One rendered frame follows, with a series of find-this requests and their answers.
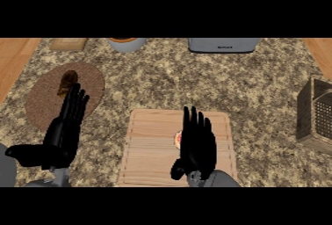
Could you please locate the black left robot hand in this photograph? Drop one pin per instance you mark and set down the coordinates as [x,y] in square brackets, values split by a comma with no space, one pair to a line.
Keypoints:
[65,137]

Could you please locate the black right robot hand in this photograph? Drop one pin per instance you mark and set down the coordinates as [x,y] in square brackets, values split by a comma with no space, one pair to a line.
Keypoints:
[198,143]

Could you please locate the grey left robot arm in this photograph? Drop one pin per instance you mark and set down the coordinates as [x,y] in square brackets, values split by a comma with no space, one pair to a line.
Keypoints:
[43,177]

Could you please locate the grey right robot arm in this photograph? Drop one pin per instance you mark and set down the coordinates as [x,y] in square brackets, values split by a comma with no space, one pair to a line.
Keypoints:
[214,179]

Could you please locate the pink frosted cupcake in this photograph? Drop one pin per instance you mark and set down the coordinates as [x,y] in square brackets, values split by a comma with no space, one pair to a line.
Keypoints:
[177,140]

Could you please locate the pale wooden cutting board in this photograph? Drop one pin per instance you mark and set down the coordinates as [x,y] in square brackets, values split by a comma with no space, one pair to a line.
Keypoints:
[151,149]

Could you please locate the brown oval placemat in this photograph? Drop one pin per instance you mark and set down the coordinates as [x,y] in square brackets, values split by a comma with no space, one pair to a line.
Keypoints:
[44,99]

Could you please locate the brown croissant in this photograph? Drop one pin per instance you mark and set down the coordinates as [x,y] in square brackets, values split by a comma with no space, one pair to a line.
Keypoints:
[68,82]

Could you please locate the tan wooden block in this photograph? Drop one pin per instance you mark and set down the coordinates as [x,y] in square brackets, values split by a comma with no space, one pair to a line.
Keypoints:
[68,44]

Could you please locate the grey appliance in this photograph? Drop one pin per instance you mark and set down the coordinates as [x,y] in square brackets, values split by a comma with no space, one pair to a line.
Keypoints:
[223,45]

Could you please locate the grey pot with orange rim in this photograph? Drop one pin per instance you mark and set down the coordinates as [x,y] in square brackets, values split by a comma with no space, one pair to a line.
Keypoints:
[126,44]

